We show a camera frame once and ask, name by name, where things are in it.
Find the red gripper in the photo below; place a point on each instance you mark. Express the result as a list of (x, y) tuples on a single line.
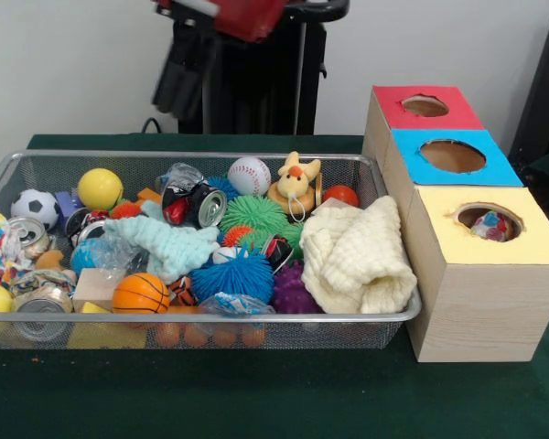
[(251, 18)]

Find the cream muslin cloth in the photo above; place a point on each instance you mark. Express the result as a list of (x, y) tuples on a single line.
[(357, 256)]

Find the silver mesh bin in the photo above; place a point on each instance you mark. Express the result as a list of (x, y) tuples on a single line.
[(210, 317)]

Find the wooden box with three holes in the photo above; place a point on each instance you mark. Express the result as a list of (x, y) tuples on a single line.
[(485, 311)]

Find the white toy baseball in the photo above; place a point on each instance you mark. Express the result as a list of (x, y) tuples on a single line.
[(250, 176)]

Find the yellow ball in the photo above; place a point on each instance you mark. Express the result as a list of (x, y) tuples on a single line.
[(100, 188)]

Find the green spiky puffer ball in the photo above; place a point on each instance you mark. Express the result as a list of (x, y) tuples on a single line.
[(254, 215)]

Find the yellow plush chick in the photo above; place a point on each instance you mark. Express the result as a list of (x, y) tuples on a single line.
[(295, 183)]

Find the light blue muslin cloth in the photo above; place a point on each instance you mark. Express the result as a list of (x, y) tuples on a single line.
[(174, 247)]

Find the black white soccer ball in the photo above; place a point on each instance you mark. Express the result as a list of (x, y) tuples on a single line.
[(36, 208)]

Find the blue spiky puffer ball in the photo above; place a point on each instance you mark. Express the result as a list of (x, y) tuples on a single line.
[(233, 279)]

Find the orange toy basketball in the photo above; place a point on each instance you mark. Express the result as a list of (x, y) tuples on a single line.
[(141, 295)]

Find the dark green table cloth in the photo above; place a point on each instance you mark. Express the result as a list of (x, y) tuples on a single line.
[(256, 398)]

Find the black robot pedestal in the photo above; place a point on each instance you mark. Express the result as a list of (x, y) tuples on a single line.
[(265, 82)]

